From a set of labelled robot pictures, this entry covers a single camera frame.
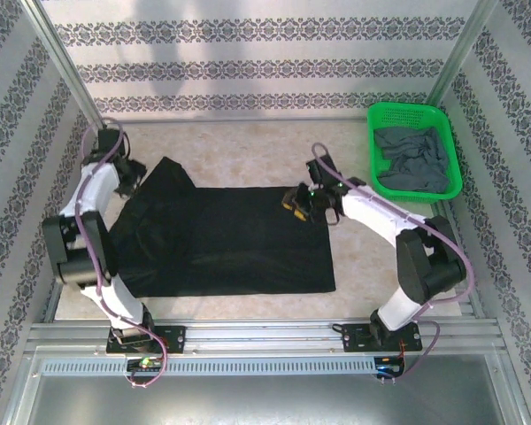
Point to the aluminium mounting rail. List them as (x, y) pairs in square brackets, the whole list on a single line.
[(265, 334)]

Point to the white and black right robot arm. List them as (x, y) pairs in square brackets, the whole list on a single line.
[(380, 212)]

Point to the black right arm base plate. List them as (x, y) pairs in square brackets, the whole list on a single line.
[(356, 338)]

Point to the aluminium frame post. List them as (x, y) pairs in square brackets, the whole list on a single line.
[(462, 48), (62, 62)]

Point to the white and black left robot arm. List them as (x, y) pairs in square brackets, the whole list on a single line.
[(95, 190)]

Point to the black t-shirt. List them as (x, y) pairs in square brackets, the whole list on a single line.
[(230, 239)]

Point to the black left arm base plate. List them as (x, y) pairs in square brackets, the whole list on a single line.
[(172, 338)]

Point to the grey t-shirt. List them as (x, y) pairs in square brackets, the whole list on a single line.
[(413, 159)]

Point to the green plastic basket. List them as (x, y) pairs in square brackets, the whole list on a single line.
[(452, 150)]

